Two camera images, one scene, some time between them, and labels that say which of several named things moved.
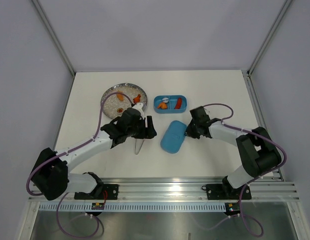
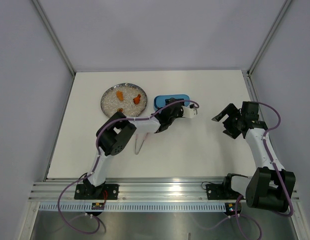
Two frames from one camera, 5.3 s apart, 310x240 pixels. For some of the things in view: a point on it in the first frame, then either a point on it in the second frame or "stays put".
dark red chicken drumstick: [137, 99] stays put
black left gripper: [148, 132] → [180, 113]
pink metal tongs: [135, 145] stays put
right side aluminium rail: [278, 171] stays put
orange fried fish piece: [120, 97] stays put
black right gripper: [189, 132] → [230, 110]
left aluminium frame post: [46, 21] stays put
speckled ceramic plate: [113, 103] stays put
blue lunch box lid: [172, 139] → [159, 100]
